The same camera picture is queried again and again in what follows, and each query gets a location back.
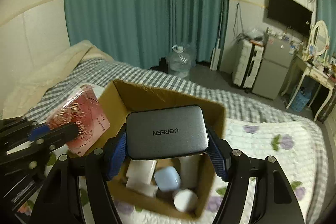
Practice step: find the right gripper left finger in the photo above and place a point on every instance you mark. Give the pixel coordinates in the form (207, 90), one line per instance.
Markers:
(59, 200)

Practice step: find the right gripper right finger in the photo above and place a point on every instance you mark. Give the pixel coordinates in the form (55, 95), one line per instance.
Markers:
(274, 200)

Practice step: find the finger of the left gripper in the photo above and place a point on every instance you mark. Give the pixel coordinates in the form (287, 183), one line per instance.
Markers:
(58, 137)
(38, 132)

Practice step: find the white wall charger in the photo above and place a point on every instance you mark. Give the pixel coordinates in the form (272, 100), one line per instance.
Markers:
(141, 170)

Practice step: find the white round jar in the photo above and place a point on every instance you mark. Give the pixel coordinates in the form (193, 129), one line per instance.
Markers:
(185, 199)

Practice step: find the white rectangular power adapter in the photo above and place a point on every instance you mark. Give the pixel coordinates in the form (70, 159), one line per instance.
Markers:
(148, 190)

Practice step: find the grey UGREEN charger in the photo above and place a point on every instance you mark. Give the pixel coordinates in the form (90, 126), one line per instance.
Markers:
(166, 133)

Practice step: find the white floral quilt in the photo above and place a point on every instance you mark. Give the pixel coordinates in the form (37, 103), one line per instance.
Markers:
(258, 130)

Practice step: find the blue laundry basket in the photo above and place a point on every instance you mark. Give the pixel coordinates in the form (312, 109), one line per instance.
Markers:
(301, 99)

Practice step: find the light blue earbuds case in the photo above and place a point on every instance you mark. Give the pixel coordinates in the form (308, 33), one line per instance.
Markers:
(167, 179)

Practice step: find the white dressing table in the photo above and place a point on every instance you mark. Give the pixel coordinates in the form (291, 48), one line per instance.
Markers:
(313, 79)

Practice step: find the clear water jug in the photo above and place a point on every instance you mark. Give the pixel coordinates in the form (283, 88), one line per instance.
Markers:
(179, 62)

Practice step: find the silver mini fridge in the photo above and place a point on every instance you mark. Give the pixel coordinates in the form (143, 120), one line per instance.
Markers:
(274, 66)

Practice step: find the green window curtain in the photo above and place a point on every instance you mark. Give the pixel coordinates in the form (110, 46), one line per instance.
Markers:
(141, 32)

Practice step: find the white flat mop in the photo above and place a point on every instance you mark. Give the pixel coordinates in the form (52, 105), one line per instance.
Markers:
(216, 50)

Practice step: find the oval vanity mirror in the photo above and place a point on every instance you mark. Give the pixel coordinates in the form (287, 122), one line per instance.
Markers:
(318, 43)

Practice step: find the green side curtain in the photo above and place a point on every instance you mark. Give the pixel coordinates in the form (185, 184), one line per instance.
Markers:
(326, 11)

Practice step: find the black wall television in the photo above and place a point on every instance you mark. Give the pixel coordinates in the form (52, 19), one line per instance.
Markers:
(291, 14)

